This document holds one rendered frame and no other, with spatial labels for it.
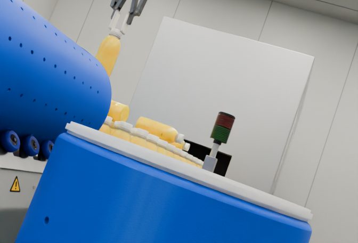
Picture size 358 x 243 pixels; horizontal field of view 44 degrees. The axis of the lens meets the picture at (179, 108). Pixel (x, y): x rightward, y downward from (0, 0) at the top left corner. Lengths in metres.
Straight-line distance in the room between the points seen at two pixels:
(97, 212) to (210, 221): 0.09
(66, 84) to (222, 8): 4.98
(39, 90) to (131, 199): 0.55
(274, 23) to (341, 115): 1.40
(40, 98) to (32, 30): 0.13
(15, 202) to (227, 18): 5.04
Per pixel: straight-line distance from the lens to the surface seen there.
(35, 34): 0.85
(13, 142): 0.92
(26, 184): 0.99
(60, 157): 0.42
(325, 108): 5.52
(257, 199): 0.37
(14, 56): 0.79
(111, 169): 0.36
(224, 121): 1.52
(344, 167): 5.48
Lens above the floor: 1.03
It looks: 7 degrees up
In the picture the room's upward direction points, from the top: 20 degrees clockwise
